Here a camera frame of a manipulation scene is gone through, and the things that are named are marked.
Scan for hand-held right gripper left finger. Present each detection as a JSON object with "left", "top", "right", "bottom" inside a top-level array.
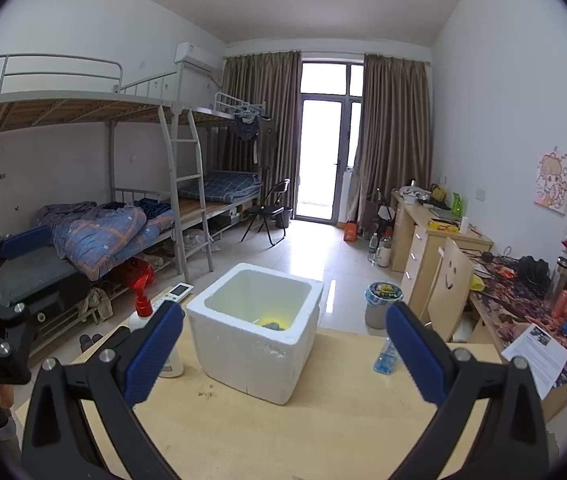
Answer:
[{"left": 20, "top": 301, "right": 185, "bottom": 480}]

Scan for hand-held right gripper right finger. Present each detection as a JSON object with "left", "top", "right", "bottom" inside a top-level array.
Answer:
[{"left": 385, "top": 301, "right": 550, "bottom": 480}]

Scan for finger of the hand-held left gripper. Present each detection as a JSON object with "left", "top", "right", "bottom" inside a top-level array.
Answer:
[
  {"left": 0, "top": 226, "right": 54, "bottom": 296},
  {"left": 12, "top": 271, "right": 92, "bottom": 329}
]

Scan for white foam box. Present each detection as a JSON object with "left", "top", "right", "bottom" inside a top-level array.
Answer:
[{"left": 186, "top": 262, "right": 325, "bottom": 406}]

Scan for blue spray bottle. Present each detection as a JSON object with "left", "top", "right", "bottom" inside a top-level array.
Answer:
[{"left": 373, "top": 337, "right": 404, "bottom": 376}]

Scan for black smartphone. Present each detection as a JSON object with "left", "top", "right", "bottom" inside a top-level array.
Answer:
[{"left": 92, "top": 326, "right": 133, "bottom": 361}]

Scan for white lotion pump bottle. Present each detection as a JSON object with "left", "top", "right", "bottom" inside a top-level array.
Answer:
[{"left": 127, "top": 275, "right": 184, "bottom": 378}]

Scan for grey trash bin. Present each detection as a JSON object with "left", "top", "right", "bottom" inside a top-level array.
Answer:
[{"left": 365, "top": 281, "right": 405, "bottom": 330}]

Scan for white remote control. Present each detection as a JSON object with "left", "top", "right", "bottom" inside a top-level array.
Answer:
[{"left": 154, "top": 282, "right": 195, "bottom": 305}]

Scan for blue checked quilt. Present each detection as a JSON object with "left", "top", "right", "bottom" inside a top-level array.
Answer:
[{"left": 38, "top": 201, "right": 176, "bottom": 282}]

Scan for red plastic bag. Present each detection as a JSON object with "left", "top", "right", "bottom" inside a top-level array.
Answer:
[{"left": 110, "top": 255, "right": 155, "bottom": 286}]

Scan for wooden chair with smiley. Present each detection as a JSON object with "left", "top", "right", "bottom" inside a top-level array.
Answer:
[{"left": 421, "top": 237, "right": 475, "bottom": 343}]

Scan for desk with patterned cloth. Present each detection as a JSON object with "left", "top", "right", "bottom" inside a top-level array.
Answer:
[{"left": 468, "top": 252, "right": 567, "bottom": 423}]

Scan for wooden desk with drawers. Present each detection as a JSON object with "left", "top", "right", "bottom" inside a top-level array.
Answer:
[{"left": 390, "top": 190, "right": 494, "bottom": 288}]

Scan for printed paper sheet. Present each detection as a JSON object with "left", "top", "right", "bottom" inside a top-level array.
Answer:
[{"left": 501, "top": 323, "right": 567, "bottom": 401}]

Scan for grey metal bunk bed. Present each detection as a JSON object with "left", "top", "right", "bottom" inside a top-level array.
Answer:
[
  {"left": 0, "top": 54, "right": 216, "bottom": 356},
  {"left": 178, "top": 91, "right": 270, "bottom": 241}
]

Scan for black headphones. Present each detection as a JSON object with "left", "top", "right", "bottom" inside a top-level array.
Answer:
[{"left": 516, "top": 255, "right": 550, "bottom": 286}]

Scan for steel thermos flask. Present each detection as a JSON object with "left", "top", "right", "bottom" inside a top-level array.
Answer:
[{"left": 545, "top": 256, "right": 567, "bottom": 306}]

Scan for blue plaid blanket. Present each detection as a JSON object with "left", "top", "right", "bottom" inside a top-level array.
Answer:
[{"left": 178, "top": 170, "right": 263, "bottom": 204}]

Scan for black folding chair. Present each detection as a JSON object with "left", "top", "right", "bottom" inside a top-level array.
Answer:
[{"left": 240, "top": 178, "right": 291, "bottom": 247}]

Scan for brown curtain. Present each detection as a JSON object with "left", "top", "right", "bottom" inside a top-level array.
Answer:
[
  {"left": 355, "top": 53, "right": 433, "bottom": 241},
  {"left": 220, "top": 51, "right": 303, "bottom": 211}
]

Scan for glass balcony door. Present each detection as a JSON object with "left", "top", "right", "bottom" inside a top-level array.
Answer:
[{"left": 293, "top": 60, "right": 364, "bottom": 223}]

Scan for hanging dark clothes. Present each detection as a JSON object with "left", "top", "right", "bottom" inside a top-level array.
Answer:
[{"left": 230, "top": 112, "right": 264, "bottom": 143}]

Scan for white air conditioner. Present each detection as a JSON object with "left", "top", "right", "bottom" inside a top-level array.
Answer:
[{"left": 174, "top": 41, "right": 219, "bottom": 72}]

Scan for pink cartoon wall poster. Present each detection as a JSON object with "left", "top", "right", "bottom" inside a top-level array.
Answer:
[{"left": 533, "top": 150, "right": 567, "bottom": 217}]

